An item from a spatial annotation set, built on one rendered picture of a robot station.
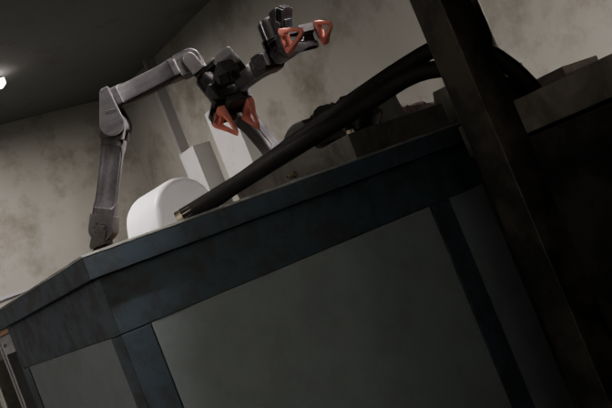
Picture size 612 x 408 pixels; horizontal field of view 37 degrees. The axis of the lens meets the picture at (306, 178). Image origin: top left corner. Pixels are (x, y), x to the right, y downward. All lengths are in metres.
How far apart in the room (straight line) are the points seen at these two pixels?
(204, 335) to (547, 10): 3.89
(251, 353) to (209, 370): 0.08
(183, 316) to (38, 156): 7.73
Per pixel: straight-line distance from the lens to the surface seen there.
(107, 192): 2.32
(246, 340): 1.45
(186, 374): 1.40
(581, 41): 4.98
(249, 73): 2.61
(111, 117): 2.32
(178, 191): 6.78
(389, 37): 5.94
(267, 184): 2.06
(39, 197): 8.99
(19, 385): 2.39
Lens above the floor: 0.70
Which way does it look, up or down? 4 degrees up
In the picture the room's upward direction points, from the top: 22 degrees counter-clockwise
